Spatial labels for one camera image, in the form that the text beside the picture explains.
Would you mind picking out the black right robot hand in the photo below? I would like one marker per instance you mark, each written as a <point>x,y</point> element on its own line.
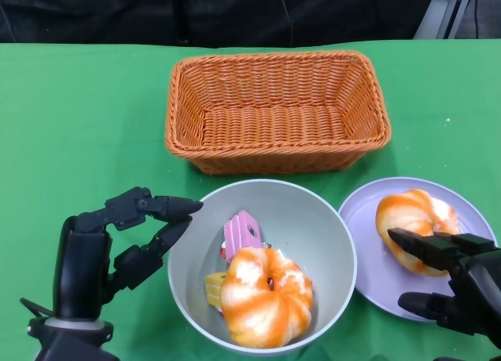
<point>477,282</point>

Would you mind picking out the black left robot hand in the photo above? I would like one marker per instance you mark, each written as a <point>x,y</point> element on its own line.
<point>78,259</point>

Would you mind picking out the small orange striped bread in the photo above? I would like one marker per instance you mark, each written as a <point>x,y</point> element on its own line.
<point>411,212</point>

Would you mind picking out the grey round bowl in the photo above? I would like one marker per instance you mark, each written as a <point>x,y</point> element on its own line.
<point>203,251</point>

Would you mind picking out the large round twisted bread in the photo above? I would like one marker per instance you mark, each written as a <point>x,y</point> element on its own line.
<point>258,314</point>

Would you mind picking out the lilac round plate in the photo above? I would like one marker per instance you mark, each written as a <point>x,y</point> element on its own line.
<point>364,251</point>

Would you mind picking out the yellow cake slice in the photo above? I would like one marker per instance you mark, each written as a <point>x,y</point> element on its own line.
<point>215,286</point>

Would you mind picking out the pink cake slice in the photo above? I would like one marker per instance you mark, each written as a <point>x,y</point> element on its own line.
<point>240,233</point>

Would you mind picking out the orange wicker basket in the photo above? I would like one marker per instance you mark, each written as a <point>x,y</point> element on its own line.
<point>274,122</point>

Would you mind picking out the green tablecloth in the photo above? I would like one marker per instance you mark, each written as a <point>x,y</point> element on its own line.
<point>78,122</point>

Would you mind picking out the black backdrop curtain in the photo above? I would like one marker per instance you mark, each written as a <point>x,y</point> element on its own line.
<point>117,12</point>

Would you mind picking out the grey metal frame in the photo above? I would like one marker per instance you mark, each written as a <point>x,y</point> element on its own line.
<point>436,16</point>

